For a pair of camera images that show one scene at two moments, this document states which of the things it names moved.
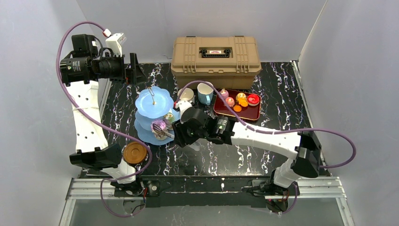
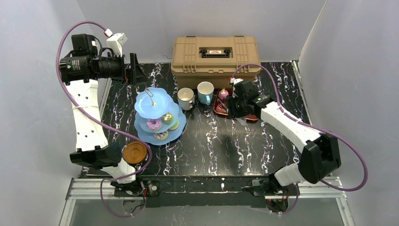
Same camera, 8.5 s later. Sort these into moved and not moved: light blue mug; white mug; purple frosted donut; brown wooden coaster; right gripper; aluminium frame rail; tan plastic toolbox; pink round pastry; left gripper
Moved: purple frosted donut; pink round pastry; right gripper
Not moved: left gripper; brown wooden coaster; white mug; aluminium frame rail; light blue mug; tan plastic toolbox
